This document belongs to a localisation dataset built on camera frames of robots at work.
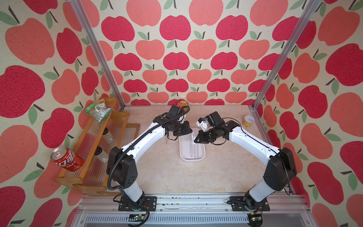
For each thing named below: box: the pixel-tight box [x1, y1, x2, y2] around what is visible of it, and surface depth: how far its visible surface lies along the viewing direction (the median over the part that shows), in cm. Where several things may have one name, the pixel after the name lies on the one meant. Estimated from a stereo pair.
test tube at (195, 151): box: [193, 143, 198, 159], surface depth 95 cm
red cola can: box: [50, 146, 85, 172], surface depth 53 cm
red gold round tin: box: [177, 100, 189, 109], surface depth 121 cm
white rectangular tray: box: [179, 127, 207, 161], surface depth 93 cm
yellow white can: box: [242, 114, 255, 128], surface depth 107 cm
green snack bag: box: [85, 98, 114, 125], surface depth 76 cm
